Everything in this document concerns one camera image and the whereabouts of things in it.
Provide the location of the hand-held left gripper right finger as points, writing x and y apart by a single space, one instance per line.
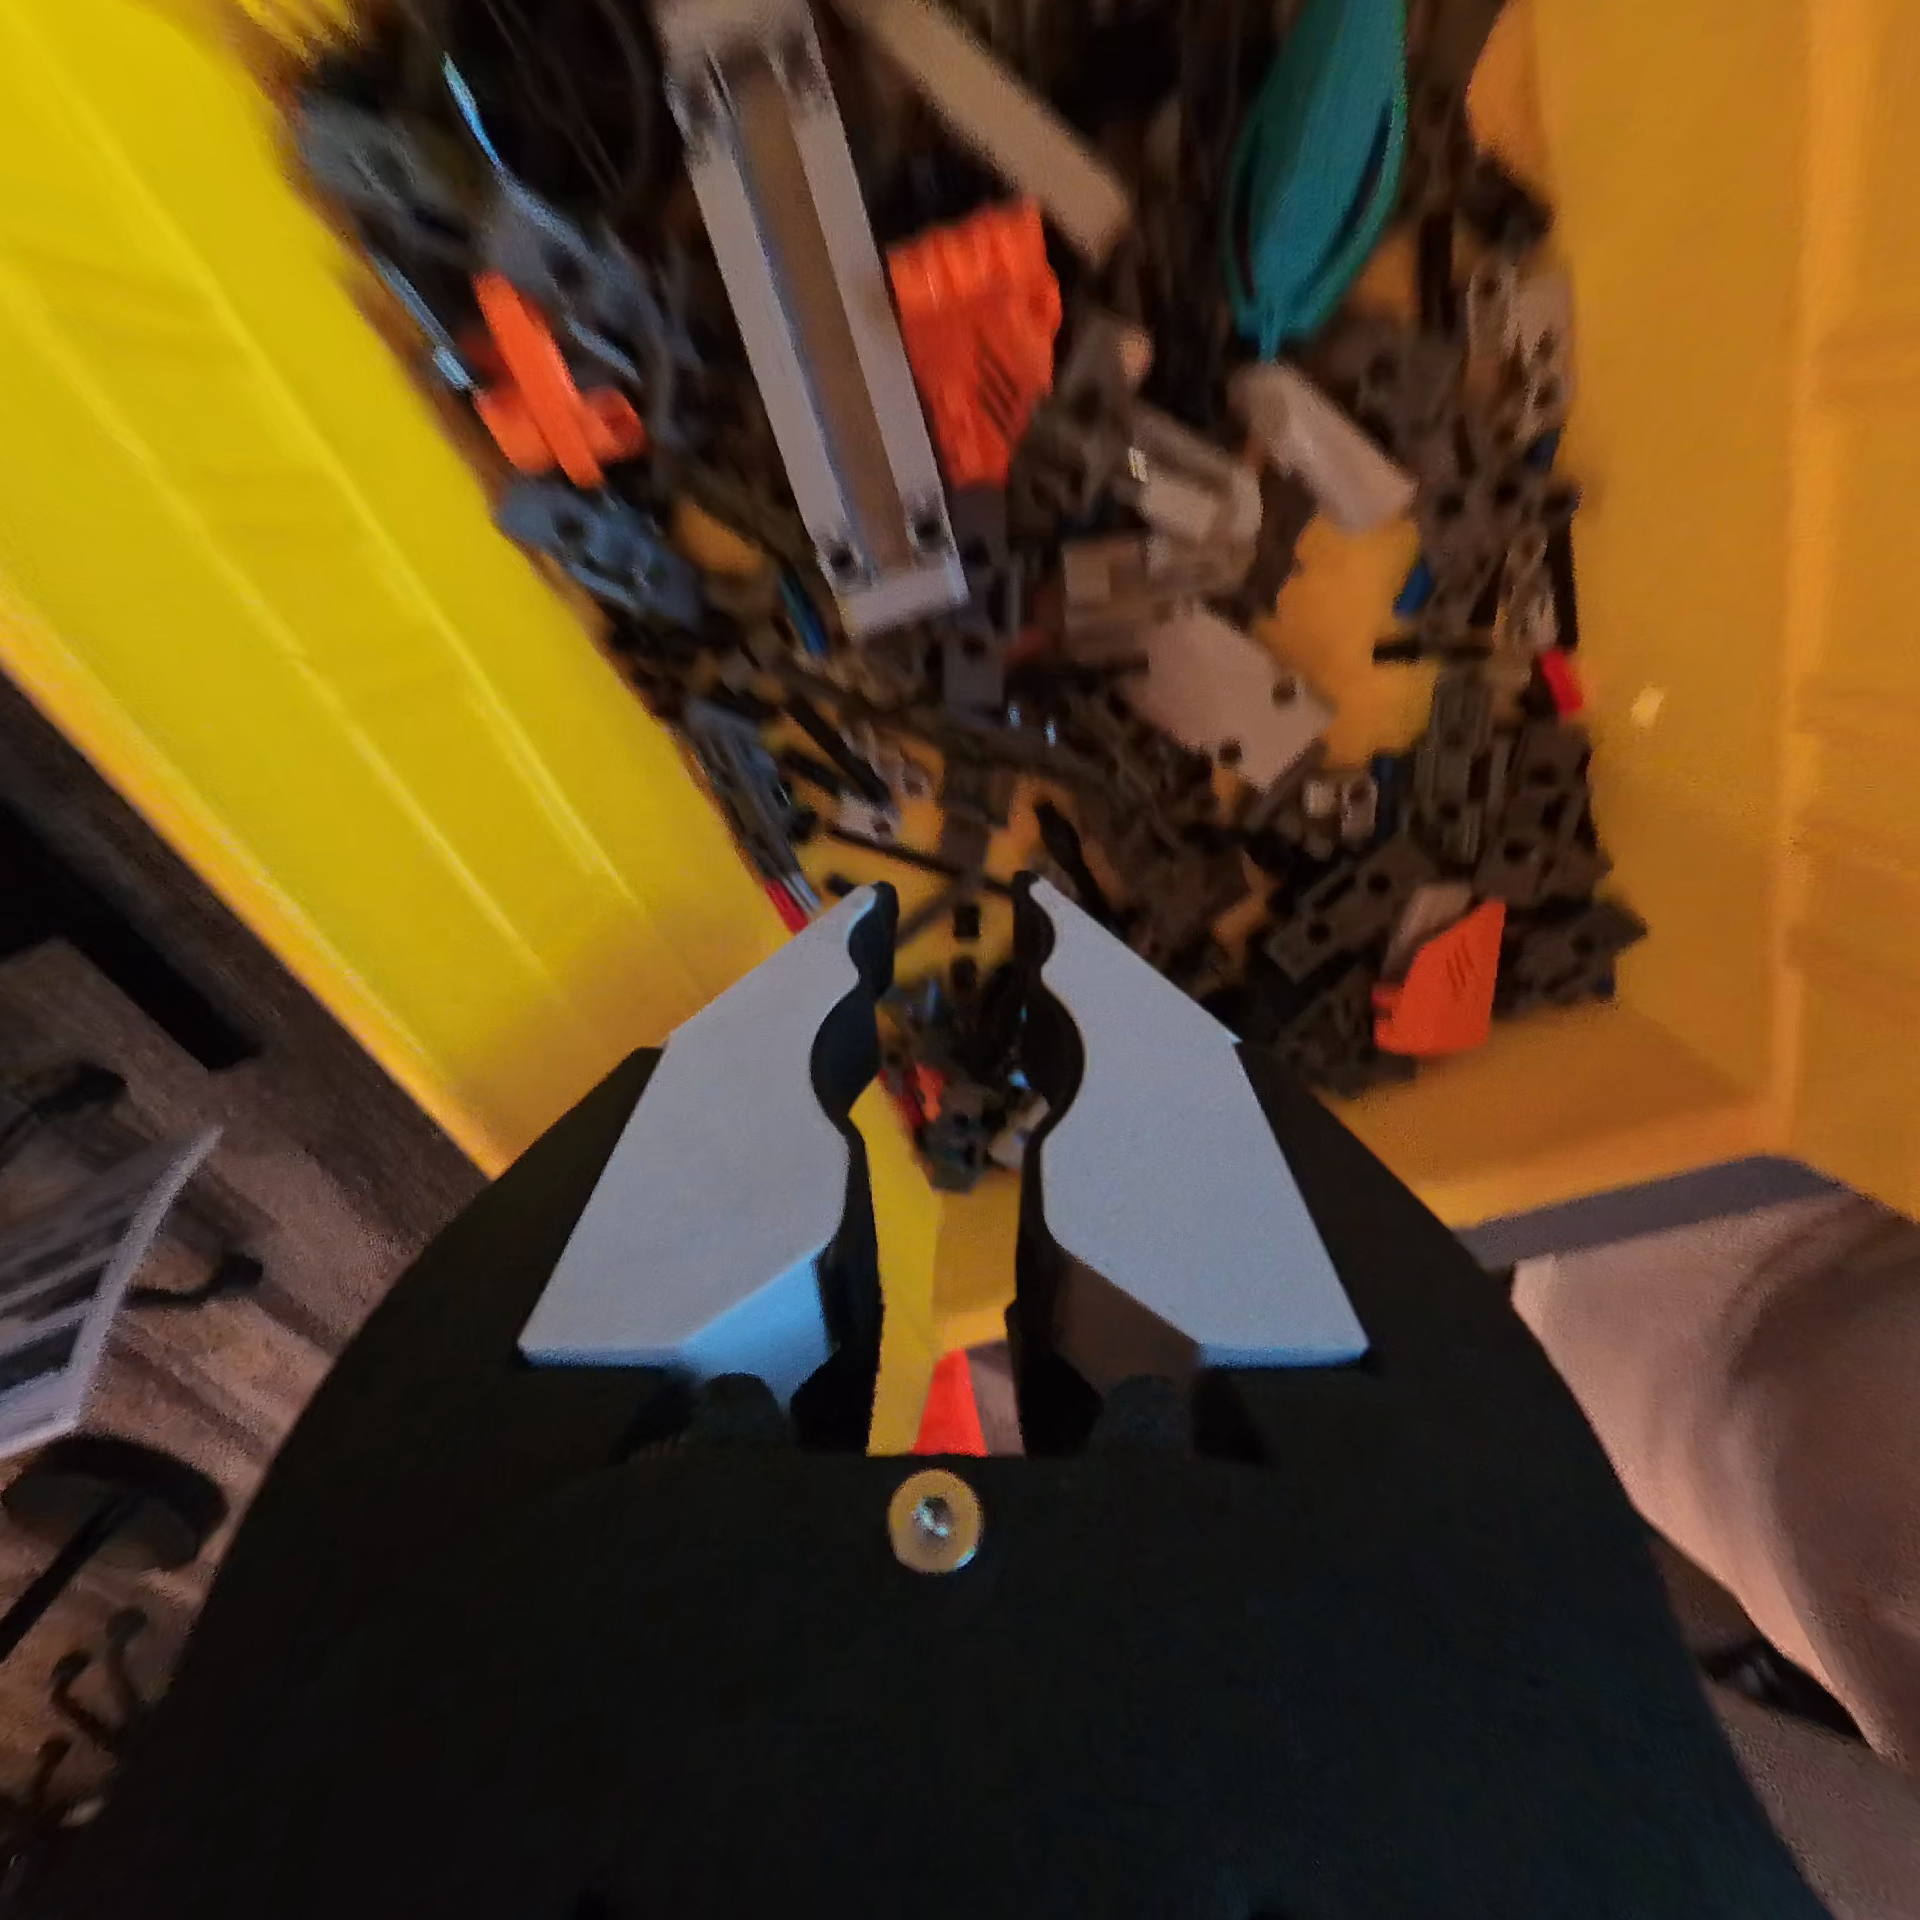
1185 1200

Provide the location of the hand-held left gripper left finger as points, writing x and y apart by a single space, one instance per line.
705 1200

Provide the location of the pile of dark building parts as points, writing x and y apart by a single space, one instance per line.
1499 839

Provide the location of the yellow plastic parts bin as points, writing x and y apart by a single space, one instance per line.
301 524

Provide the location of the orange plastic object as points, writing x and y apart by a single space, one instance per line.
949 1410

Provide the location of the orange vented panel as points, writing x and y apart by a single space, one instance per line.
975 346
1448 983

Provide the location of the printed paper sheet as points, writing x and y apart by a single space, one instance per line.
77 1290

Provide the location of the red short axle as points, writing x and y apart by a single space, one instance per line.
1559 682

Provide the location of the orange connector block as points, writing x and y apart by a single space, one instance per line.
541 388

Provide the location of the light grey panel plate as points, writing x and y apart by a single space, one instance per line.
818 346

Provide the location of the blue brick separator tool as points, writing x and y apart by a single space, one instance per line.
1319 165

